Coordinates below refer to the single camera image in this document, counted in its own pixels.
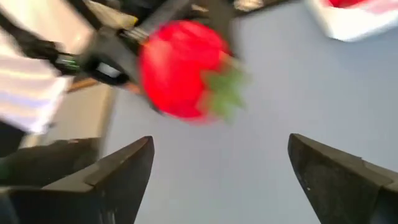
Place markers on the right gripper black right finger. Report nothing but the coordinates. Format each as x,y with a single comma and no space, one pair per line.
342,193

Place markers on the white plastic basket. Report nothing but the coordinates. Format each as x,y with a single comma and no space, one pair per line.
357,21

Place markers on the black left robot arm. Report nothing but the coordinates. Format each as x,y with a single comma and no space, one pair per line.
34,40

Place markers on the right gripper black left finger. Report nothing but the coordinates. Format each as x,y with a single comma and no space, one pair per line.
102,193

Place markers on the red plush tomato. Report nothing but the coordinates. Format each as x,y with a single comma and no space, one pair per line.
183,71

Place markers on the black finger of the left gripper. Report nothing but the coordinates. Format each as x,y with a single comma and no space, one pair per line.
224,25
164,15

